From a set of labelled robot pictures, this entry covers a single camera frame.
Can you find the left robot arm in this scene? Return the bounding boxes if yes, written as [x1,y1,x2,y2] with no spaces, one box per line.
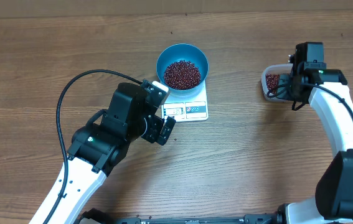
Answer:
[31,81,176,223]

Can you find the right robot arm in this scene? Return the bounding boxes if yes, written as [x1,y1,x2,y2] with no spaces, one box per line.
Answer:
[264,42,353,223]

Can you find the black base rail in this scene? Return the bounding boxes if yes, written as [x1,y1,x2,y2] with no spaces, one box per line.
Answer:
[73,208,287,224]

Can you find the red beans in bowl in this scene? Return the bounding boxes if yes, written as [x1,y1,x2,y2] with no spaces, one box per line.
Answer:
[164,60,201,90]

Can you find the clear plastic container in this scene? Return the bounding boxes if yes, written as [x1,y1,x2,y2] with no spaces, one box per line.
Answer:
[261,63,293,102]

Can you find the blue metal bowl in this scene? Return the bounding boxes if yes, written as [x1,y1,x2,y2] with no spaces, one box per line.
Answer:
[156,44,209,91]

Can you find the white digital kitchen scale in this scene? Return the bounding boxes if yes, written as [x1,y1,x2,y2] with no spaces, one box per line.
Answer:
[161,82,209,123]

